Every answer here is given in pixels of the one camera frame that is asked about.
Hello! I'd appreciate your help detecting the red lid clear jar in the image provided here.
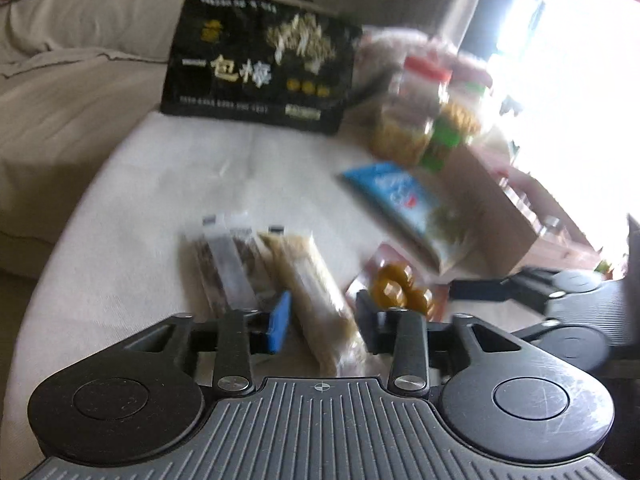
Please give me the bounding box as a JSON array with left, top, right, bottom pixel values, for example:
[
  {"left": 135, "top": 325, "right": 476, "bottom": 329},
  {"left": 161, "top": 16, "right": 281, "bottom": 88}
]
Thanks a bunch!
[{"left": 370, "top": 55, "right": 452, "bottom": 167}]

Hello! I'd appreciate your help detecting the white tablecloth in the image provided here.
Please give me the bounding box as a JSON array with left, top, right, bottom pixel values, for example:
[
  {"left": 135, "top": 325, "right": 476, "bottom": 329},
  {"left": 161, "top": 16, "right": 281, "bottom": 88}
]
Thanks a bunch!
[{"left": 0, "top": 109, "right": 551, "bottom": 480}]

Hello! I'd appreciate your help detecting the pink cardboard box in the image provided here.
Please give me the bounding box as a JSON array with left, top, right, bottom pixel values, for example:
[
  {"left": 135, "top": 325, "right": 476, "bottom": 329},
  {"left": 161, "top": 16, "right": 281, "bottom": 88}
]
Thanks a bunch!
[{"left": 439, "top": 145, "right": 600, "bottom": 276}]

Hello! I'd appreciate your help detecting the pink floral blanket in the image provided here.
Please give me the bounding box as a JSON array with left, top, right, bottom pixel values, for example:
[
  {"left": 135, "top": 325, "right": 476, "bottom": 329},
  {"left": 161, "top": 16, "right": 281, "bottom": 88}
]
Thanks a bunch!
[{"left": 350, "top": 27, "right": 494, "bottom": 104}]

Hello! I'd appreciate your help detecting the yellow chestnuts vacuum pack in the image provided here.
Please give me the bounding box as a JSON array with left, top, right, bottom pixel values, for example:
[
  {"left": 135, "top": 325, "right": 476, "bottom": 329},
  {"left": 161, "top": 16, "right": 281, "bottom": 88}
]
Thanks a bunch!
[{"left": 345, "top": 243, "right": 448, "bottom": 322}]

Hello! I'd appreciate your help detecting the blue snack bag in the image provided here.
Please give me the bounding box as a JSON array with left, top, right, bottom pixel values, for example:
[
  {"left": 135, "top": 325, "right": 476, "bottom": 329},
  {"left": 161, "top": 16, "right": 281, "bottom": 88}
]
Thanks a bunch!
[{"left": 342, "top": 162, "right": 474, "bottom": 274}]

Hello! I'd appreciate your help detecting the grey sofa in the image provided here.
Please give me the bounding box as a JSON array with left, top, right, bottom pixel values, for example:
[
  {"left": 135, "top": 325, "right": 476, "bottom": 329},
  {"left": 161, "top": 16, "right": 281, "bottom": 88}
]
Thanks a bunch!
[{"left": 1, "top": 0, "right": 184, "bottom": 280}]

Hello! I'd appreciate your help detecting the beige cracker bar packet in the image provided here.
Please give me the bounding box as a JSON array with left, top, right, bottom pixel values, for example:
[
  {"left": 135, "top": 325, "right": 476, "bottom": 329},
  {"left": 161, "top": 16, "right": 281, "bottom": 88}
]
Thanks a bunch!
[{"left": 258, "top": 232, "right": 369, "bottom": 377}]

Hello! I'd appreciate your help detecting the dark bar clear packet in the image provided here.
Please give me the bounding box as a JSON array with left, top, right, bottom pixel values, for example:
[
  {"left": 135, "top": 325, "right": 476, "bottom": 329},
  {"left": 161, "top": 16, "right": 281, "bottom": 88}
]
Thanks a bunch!
[{"left": 186, "top": 212, "right": 277, "bottom": 318}]

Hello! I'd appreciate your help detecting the black plum snack bag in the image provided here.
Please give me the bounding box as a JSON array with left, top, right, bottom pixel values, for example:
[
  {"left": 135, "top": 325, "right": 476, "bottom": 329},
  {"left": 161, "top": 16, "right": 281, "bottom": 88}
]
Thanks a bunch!
[{"left": 160, "top": 0, "right": 362, "bottom": 134}]

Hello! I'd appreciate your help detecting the green lid bean jar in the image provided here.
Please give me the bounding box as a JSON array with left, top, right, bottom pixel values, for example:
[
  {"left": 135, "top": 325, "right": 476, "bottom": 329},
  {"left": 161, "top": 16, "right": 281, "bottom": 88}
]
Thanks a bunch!
[{"left": 421, "top": 81, "right": 489, "bottom": 172}]

